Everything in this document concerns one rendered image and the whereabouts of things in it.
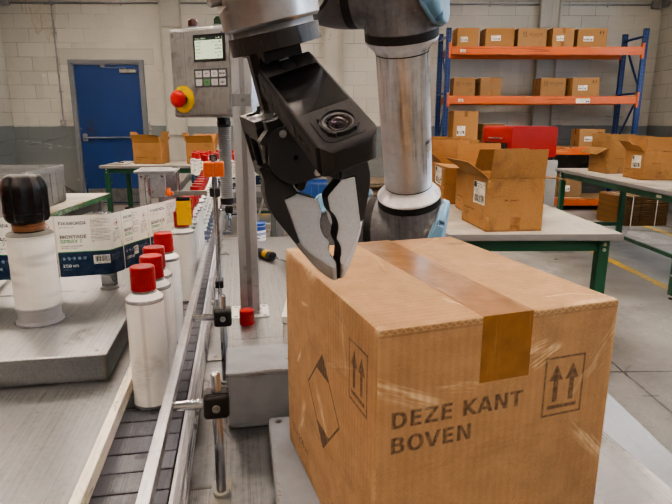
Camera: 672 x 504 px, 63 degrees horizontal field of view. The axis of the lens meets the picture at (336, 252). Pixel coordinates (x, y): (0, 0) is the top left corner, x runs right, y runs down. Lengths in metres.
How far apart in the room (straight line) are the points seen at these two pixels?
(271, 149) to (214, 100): 0.86
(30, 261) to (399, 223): 0.71
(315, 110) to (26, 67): 9.52
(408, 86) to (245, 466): 0.61
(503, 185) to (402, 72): 1.77
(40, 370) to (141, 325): 0.34
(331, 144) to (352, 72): 8.45
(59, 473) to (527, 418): 0.59
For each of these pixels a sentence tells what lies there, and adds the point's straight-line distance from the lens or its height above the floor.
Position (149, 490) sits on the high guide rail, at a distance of 0.55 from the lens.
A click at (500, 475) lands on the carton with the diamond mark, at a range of 0.56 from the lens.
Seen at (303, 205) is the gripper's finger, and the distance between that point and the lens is 0.45.
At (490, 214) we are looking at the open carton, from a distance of 2.62.
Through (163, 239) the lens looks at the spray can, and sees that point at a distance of 1.01.
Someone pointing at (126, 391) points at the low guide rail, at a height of 0.91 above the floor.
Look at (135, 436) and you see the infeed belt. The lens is 0.80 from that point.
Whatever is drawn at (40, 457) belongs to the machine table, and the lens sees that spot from 0.90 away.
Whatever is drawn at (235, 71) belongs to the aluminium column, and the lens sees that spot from 1.26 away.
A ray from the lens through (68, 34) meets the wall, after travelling 9.64.
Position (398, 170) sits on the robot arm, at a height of 1.19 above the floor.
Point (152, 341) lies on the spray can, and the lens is 0.81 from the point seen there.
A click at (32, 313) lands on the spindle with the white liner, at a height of 0.91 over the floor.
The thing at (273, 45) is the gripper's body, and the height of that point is 1.33.
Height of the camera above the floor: 1.28
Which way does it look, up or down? 13 degrees down
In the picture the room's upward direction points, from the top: straight up
